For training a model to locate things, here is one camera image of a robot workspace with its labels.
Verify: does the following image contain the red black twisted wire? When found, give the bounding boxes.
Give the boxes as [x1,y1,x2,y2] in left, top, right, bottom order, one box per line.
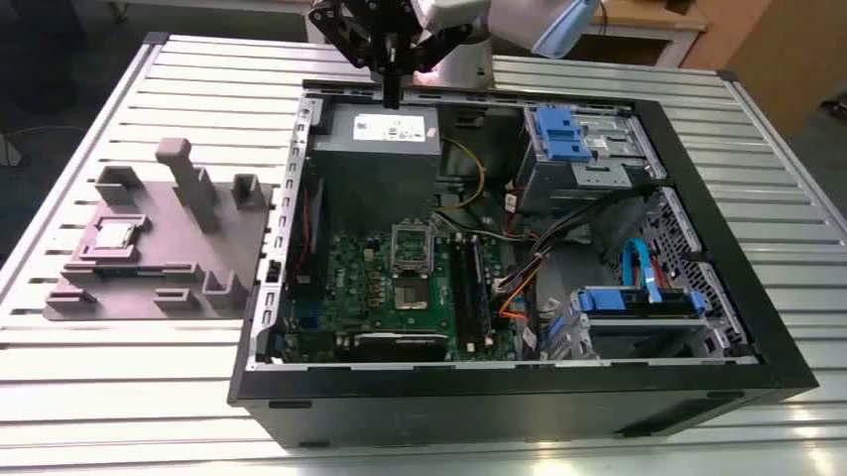
[293,182,313,283]

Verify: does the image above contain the blue RAM stick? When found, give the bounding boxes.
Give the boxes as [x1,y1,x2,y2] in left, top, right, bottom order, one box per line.
[95,266,167,278]

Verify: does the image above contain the black open PC case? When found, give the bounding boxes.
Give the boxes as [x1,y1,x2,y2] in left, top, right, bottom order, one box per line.
[226,76,820,450]

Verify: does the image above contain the black cable bundle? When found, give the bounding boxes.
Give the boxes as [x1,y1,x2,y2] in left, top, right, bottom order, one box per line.
[498,189,657,294]

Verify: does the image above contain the silver CPU chip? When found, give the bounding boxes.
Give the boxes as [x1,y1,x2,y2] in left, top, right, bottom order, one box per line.
[95,221,141,249]

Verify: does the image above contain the blue disk carrier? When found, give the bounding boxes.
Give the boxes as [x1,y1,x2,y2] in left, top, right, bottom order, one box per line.
[536,106,593,164]

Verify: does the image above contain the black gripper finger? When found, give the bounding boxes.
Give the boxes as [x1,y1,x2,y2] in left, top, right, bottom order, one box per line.
[392,27,474,109]
[306,0,393,108]

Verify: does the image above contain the orange wire bundle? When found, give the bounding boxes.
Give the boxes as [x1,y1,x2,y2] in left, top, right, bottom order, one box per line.
[493,270,534,323]

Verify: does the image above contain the grey parts rack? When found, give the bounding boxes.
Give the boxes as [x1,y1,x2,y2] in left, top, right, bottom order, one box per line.
[42,137,276,322]

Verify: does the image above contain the black RAM slot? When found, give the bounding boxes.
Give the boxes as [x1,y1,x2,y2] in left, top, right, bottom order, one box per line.
[461,235,486,349]
[448,235,472,349]
[454,235,478,349]

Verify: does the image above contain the metal drive cage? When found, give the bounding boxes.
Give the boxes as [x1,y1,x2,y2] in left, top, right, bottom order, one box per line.
[513,102,668,215]

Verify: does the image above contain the blue flat data wire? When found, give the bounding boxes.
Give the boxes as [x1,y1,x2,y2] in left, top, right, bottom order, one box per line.
[620,237,664,304]

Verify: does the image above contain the metal socket cover frame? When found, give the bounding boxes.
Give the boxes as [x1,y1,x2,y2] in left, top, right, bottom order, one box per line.
[389,222,440,277]

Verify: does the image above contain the wooden desk white frame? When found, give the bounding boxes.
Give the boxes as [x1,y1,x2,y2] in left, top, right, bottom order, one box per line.
[492,0,713,68]

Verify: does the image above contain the blue port connector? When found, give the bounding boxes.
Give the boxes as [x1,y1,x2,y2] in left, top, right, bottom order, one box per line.
[294,301,321,332]

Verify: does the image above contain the metal disk bay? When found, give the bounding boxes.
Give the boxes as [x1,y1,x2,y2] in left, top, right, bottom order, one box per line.
[566,285,757,364]

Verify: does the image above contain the green motherboard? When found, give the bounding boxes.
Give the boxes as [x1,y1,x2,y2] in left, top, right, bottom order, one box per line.
[282,217,524,364]

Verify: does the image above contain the black graphics card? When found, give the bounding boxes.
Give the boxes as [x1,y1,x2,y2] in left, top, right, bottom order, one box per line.
[333,329,452,364]

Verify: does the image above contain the grey power supply unit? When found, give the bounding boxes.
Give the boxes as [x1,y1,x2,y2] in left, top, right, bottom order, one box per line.
[308,102,442,235]

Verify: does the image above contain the brown wooden cabinet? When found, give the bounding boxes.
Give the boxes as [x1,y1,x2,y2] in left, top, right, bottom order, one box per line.
[680,0,847,136]

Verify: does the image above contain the black white green wires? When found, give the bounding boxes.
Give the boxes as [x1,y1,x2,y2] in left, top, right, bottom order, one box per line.
[429,207,534,245]

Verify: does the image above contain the black case fan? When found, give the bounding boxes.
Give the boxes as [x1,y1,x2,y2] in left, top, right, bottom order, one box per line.
[289,173,328,298]

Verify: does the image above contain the hard disk in blue carrier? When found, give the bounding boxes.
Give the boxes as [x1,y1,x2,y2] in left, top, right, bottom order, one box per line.
[572,287,708,321]

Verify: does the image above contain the yellow wire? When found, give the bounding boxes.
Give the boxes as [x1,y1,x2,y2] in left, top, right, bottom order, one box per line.
[433,136,489,213]

